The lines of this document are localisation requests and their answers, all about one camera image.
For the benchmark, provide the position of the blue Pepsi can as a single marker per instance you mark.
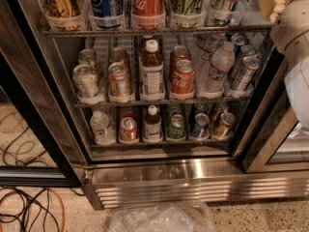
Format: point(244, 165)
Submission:
point(107, 13)

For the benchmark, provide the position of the green can bottom shelf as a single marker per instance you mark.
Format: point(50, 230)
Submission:
point(176, 127)

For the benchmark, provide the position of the slim silver can middle front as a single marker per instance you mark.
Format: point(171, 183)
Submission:
point(248, 66)

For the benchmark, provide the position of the slim silver can middle rear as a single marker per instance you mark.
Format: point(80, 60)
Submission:
point(239, 40)

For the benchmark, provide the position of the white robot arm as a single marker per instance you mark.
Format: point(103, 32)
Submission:
point(297, 85)

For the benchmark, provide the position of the red can bottom shelf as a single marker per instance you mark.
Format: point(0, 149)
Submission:
point(128, 130)

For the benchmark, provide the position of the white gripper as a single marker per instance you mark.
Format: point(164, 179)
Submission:
point(294, 23)

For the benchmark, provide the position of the red Coke can middle front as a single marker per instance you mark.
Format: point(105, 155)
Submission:
point(182, 80)

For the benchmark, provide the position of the yellow tea can top shelf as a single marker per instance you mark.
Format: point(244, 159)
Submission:
point(63, 14)

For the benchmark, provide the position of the brown tea bottle shelf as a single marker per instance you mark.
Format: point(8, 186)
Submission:
point(152, 84)
point(152, 128)

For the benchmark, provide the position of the gold can bottom shelf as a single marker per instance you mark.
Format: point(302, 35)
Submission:
point(223, 125)

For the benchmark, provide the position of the blue can bottom shelf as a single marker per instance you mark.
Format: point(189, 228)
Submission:
point(200, 127)

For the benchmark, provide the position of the red coke can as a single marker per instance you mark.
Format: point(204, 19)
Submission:
point(179, 52)
point(182, 80)

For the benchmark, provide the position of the orange can middle shelf rear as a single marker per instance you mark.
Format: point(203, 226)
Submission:
point(118, 54)

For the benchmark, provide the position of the stainless steel display fridge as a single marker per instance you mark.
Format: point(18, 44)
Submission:
point(48, 141)

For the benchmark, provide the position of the clear water bottle bottom shelf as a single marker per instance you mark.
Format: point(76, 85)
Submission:
point(102, 128)

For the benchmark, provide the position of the clear water bottle middle front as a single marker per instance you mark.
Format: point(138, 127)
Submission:
point(221, 61)

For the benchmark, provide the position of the brown tea bottle bottom shelf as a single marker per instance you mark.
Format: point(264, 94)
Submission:
point(152, 128)

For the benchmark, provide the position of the clear water bottle middle rear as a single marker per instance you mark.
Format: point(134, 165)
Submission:
point(209, 43)

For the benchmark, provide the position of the red Coca-Cola can top shelf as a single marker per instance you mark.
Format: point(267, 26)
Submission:
point(148, 14)

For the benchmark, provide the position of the slim silver can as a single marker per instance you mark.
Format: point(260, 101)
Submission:
point(247, 50)
point(248, 66)
point(239, 40)

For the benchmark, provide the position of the silver can middle shelf front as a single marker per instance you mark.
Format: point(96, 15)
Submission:
point(85, 80)

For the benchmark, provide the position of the clear plastic bag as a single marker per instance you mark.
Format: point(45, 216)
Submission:
point(185, 216)

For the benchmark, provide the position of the brown tea bottle middle shelf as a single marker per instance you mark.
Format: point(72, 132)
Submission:
point(152, 84)

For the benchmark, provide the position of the orange can shelf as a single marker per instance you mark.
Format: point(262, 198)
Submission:
point(118, 54)
point(119, 82)

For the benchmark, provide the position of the orange can middle shelf front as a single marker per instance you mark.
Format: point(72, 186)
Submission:
point(119, 82)

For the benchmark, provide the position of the red Coke can middle rear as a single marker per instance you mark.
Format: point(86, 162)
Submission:
point(179, 52)

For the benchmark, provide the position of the silver can middle shelf rear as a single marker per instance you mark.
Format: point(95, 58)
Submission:
point(88, 56)

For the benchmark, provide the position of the silver can shelf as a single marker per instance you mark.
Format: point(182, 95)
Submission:
point(88, 56)
point(85, 80)

